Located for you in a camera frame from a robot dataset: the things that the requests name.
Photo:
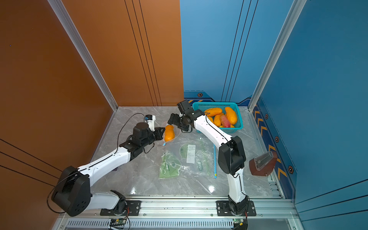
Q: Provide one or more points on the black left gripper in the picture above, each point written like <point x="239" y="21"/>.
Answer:
<point x="158" y="134"/>

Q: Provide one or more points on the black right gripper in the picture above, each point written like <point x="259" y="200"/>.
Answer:
<point x="174" y="121"/>

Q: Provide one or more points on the clear zip-top bag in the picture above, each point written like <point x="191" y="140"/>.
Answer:
<point x="176" y="130"/>

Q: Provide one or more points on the red pink mango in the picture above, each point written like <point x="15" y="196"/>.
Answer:
<point x="225" y="122"/>

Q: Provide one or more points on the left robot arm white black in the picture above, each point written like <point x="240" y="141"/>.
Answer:
<point x="73" y="191"/>

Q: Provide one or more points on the orange mango top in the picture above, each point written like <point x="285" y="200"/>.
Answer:
<point x="211" y="112"/>

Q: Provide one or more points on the clear labelled zip bag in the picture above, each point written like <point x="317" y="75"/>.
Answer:
<point x="190" y="153"/>

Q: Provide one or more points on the green printed zip bag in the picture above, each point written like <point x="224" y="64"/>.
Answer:
<point x="170" y="166"/>

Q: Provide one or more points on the blue zipper clear bag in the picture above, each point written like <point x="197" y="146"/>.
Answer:
<point x="206" y="166"/>

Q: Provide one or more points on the teal plastic basket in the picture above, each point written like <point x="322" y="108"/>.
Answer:
<point x="203" y="106"/>

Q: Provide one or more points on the green circuit board left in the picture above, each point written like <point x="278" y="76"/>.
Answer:
<point x="117" y="224"/>

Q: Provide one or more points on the brown wedge stand clear plate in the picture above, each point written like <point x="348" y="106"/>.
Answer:
<point x="263" y="165"/>

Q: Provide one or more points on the right circuit board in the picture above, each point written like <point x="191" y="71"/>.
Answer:
<point x="240" y="224"/>

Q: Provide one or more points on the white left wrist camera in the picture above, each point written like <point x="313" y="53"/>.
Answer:
<point x="150" y="120"/>

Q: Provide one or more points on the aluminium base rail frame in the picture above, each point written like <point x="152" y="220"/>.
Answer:
<point x="192" y="212"/>

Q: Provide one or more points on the aluminium corner post left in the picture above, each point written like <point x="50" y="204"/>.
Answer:
<point x="72" y="31"/>

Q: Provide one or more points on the aluminium corner post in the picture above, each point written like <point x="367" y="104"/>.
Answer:
<point x="72" y="31"/>
<point x="289" y="23"/>

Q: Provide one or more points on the aluminium corner post right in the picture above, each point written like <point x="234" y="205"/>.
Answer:
<point x="289" y="23"/>

